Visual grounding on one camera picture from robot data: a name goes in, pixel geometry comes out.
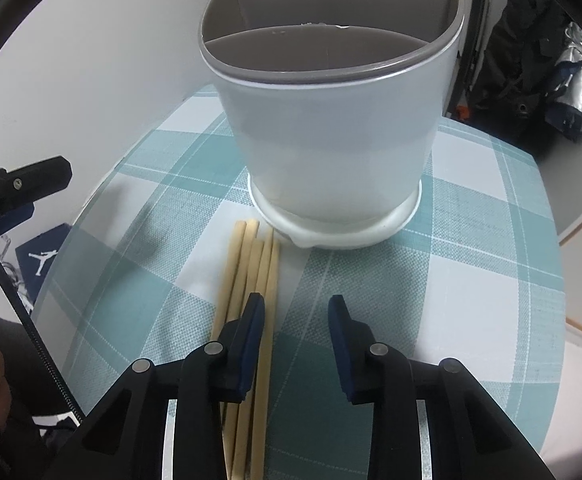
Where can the pale wooden chopstick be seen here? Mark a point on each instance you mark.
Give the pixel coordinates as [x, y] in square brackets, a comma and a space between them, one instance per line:
[245, 270]
[231, 270]
[269, 280]
[254, 272]

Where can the white utensil holder grey insert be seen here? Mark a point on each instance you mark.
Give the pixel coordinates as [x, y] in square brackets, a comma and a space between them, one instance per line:
[331, 160]

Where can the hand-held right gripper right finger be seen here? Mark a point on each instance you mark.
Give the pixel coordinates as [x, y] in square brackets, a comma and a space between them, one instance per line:
[343, 355]

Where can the teal plaid tablecloth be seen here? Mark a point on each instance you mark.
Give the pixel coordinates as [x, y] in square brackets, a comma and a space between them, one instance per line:
[421, 285]

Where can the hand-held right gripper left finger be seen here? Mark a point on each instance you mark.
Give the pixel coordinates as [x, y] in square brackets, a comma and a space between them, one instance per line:
[248, 345]

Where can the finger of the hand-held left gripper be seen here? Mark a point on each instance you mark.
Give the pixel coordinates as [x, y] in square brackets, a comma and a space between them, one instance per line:
[31, 180]
[6, 219]

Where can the black backpack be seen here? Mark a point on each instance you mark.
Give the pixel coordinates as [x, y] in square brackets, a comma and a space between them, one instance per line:
[516, 60]

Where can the dark blue shoe box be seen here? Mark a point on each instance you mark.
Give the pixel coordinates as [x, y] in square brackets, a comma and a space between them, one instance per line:
[41, 260]

